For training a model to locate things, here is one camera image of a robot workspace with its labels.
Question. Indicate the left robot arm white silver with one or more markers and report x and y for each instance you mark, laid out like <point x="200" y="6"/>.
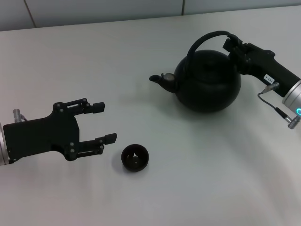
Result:
<point x="2" y="146"/>

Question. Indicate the small black teacup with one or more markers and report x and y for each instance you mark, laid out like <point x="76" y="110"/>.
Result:
<point x="135" y="159"/>

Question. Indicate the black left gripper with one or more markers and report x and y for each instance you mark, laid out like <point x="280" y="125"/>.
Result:
<point x="42" y="136"/>

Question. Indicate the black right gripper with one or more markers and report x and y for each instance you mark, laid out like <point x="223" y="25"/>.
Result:
<point x="265" y="66"/>

